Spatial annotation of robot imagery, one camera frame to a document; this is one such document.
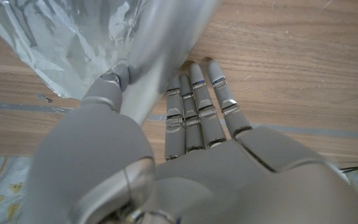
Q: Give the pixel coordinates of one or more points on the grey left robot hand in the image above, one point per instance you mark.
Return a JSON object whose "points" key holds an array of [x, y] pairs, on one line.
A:
{"points": [[228, 186]]}

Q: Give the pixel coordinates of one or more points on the aluminum foil roll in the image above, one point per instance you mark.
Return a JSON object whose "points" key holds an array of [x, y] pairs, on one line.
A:
{"points": [[73, 40]]}

